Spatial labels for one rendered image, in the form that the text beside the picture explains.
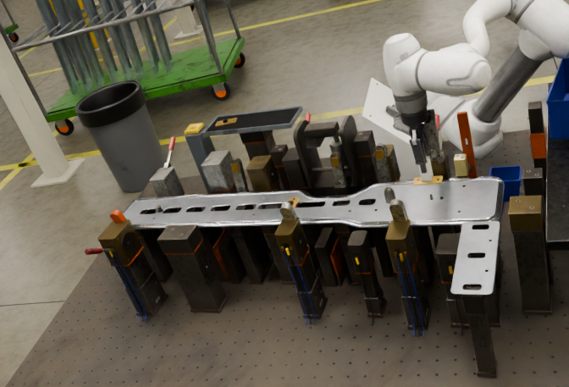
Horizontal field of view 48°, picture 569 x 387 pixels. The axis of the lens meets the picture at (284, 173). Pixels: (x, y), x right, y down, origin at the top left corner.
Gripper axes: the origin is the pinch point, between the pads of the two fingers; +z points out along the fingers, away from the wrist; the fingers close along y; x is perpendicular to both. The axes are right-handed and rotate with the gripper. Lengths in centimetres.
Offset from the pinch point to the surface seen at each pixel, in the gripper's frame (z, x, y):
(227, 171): 5, 76, 15
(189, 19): 92, 403, 542
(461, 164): 6.1, -8.4, 10.8
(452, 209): 10.8, -6.9, -5.9
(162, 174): 5, 105, 16
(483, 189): 10.8, -14.9, 3.8
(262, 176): 6, 60, 12
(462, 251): 10.8, -11.7, -24.7
